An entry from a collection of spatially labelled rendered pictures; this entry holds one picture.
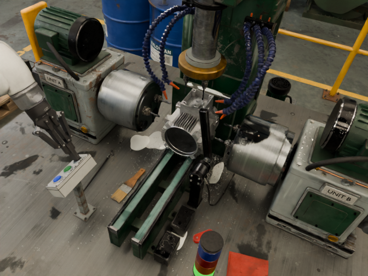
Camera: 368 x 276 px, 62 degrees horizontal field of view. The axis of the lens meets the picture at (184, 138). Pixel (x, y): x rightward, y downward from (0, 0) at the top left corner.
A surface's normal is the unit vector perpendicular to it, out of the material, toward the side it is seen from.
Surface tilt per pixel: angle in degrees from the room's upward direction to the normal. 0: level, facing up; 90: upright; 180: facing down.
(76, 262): 0
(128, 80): 10
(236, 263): 2
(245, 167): 84
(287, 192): 90
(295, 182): 90
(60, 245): 0
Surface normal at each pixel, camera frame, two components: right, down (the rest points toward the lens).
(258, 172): -0.44, 0.55
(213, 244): 0.07, -0.70
